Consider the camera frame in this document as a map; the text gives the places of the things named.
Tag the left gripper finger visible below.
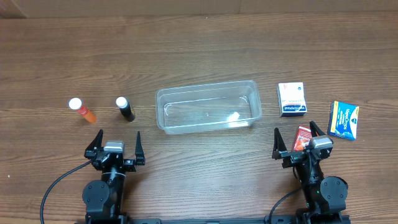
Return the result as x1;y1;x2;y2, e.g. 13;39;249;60
135;131;145;159
85;129;103;152

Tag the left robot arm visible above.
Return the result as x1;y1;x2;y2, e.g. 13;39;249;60
82;130;146;223

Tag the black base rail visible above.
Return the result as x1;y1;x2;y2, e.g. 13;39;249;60
74;214;352;224

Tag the blue yellow VapoDrops box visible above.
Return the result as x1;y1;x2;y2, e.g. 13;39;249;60
327;101;359;141

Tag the white blue plaster box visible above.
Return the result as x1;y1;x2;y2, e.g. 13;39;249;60
277;82;307;117

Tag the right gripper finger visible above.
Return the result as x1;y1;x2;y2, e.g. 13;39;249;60
310;121;325;137
273;128;287;152

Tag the clear plastic container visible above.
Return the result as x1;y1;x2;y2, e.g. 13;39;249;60
155;80;262;135

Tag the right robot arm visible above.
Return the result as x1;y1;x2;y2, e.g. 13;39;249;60
265;121;351;224

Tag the black bottle white cap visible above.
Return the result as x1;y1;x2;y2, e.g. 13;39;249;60
116;96;136;122

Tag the orange tube white cap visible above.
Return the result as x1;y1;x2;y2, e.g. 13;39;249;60
68;98;96;123

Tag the red orange medicine box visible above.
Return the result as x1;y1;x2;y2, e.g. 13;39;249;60
292;126;312;151

